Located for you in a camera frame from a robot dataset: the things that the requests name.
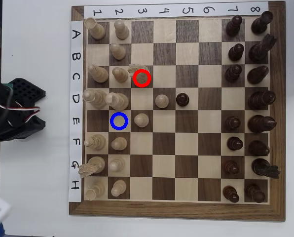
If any white number label strip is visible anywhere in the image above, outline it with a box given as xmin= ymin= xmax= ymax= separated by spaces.
xmin=83 ymin=1 xmax=269 ymax=18

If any dark wooden queen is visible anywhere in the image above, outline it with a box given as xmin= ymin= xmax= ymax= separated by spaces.
xmin=248 ymin=90 xmax=277 ymax=111

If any white pawn D2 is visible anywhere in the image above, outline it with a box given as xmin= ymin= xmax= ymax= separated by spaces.
xmin=105 ymin=92 xmax=130 ymax=111

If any light wooden knight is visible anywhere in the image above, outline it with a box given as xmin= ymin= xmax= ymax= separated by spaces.
xmin=77 ymin=156 xmax=106 ymax=178
xmin=127 ymin=63 xmax=150 ymax=86

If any dark wooden rook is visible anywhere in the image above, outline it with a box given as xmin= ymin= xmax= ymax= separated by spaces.
xmin=251 ymin=10 xmax=274 ymax=35
xmin=244 ymin=184 xmax=266 ymax=204

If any dark wooden king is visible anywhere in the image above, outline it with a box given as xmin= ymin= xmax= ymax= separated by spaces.
xmin=247 ymin=115 xmax=277 ymax=134

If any white red black servo cable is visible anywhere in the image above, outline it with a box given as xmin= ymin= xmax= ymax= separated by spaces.
xmin=0 ymin=93 xmax=41 ymax=124

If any light wooden pawn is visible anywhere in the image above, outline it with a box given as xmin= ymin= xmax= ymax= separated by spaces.
xmin=109 ymin=42 xmax=127 ymax=61
xmin=108 ymin=157 xmax=126 ymax=173
xmin=111 ymin=67 xmax=129 ymax=83
xmin=113 ymin=19 xmax=130 ymax=40
xmin=110 ymin=137 xmax=128 ymax=151
xmin=154 ymin=94 xmax=169 ymax=109
xmin=134 ymin=113 xmax=149 ymax=128
xmin=110 ymin=179 xmax=127 ymax=198

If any dark wooden pawn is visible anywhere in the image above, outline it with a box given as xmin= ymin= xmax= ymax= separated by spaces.
xmin=225 ymin=14 xmax=243 ymax=37
xmin=176 ymin=92 xmax=190 ymax=107
xmin=226 ymin=136 xmax=244 ymax=151
xmin=227 ymin=43 xmax=245 ymax=62
xmin=225 ymin=116 xmax=242 ymax=131
xmin=222 ymin=159 xmax=240 ymax=175
xmin=222 ymin=185 xmax=240 ymax=203
xmin=224 ymin=64 xmax=243 ymax=83

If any white letter label strip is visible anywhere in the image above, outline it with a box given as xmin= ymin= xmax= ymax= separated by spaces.
xmin=68 ymin=20 xmax=85 ymax=202

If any light wooden rook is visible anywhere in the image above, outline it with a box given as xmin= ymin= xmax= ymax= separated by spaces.
xmin=84 ymin=17 xmax=106 ymax=40
xmin=84 ymin=180 xmax=106 ymax=201

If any wooden chessboard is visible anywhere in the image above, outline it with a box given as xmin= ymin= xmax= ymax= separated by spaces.
xmin=69 ymin=1 xmax=287 ymax=222

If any dark wooden knight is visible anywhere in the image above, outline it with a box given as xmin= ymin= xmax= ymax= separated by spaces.
xmin=248 ymin=33 xmax=277 ymax=63
xmin=251 ymin=158 xmax=281 ymax=179

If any light wooden bishop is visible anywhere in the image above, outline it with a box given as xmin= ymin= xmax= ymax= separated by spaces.
xmin=87 ymin=64 xmax=110 ymax=83
xmin=84 ymin=134 xmax=107 ymax=152

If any light wooden queen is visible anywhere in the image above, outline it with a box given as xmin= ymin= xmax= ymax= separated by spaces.
xmin=82 ymin=89 xmax=108 ymax=111

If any dark wooden bishop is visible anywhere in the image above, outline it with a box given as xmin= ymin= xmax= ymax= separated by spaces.
xmin=247 ymin=65 xmax=270 ymax=84
xmin=248 ymin=140 xmax=270 ymax=157

